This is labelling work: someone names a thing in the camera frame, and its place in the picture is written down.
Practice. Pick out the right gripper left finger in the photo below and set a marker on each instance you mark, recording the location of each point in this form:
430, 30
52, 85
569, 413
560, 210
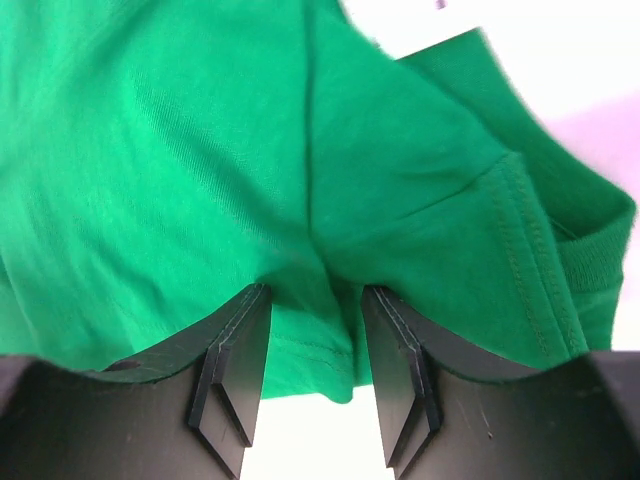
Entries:
185, 408

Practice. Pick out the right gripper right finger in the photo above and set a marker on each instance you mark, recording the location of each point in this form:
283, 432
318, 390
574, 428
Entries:
449, 409

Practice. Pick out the green t shirt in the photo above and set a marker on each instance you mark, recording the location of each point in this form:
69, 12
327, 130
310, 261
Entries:
159, 156

